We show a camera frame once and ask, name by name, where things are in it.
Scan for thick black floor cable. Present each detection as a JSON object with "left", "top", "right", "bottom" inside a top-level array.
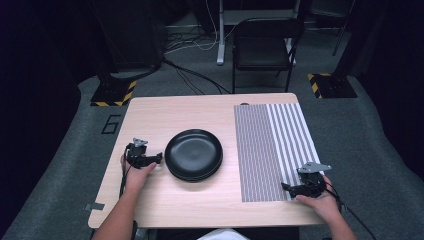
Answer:
[{"left": 109, "top": 55, "right": 165, "bottom": 83}]

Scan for thin black floor cables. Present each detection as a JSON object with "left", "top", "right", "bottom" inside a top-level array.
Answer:
[{"left": 162, "top": 59, "right": 232, "bottom": 96}]

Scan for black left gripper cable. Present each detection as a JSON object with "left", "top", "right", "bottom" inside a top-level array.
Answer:
[{"left": 118, "top": 145, "right": 132, "bottom": 200}]

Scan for black folding chair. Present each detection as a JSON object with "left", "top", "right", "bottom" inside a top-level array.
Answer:
[{"left": 231, "top": 17, "right": 305, "bottom": 95}]

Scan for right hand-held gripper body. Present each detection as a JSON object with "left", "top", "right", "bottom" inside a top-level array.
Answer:
[{"left": 295, "top": 162, "right": 333, "bottom": 199}]

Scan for striped grey white placemat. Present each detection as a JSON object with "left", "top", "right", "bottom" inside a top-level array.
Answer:
[{"left": 233, "top": 102, "right": 324, "bottom": 203}]

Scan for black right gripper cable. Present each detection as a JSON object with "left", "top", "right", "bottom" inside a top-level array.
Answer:
[{"left": 324, "top": 187, "right": 378, "bottom": 240}]

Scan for person's right hand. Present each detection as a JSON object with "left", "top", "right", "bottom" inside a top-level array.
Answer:
[{"left": 295, "top": 175, "right": 342, "bottom": 225}]

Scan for white desk frame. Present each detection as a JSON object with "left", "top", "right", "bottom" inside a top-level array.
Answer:
[{"left": 216, "top": 0, "right": 302, "bottom": 66}]

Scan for black round plate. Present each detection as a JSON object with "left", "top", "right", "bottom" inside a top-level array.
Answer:
[
  {"left": 166, "top": 159, "right": 224, "bottom": 180},
  {"left": 164, "top": 128, "right": 224, "bottom": 177},
  {"left": 169, "top": 166, "right": 222, "bottom": 183}
]

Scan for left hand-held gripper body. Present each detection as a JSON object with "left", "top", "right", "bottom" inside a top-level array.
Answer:
[{"left": 125, "top": 137, "right": 158, "bottom": 170}]

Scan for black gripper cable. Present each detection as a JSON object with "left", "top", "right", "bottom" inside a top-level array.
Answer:
[
  {"left": 118, "top": 145, "right": 132, "bottom": 200},
  {"left": 324, "top": 187, "right": 378, "bottom": 240}
]

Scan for black stand with hazard tape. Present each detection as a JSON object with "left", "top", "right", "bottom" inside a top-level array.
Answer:
[
  {"left": 306, "top": 0, "right": 372, "bottom": 100},
  {"left": 87, "top": 0, "right": 138, "bottom": 108}
]

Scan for grey tape strip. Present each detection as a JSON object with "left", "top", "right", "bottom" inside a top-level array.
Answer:
[{"left": 83, "top": 201, "right": 106, "bottom": 212}]

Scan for white floor cables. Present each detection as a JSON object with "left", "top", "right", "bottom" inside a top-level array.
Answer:
[{"left": 164, "top": 0, "right": 219, "bottom": 56}]

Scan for person's left hand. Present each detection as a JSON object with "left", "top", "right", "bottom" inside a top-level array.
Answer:
[{"left": 120, "top": 155, "right": 158, "bottom": 196}]

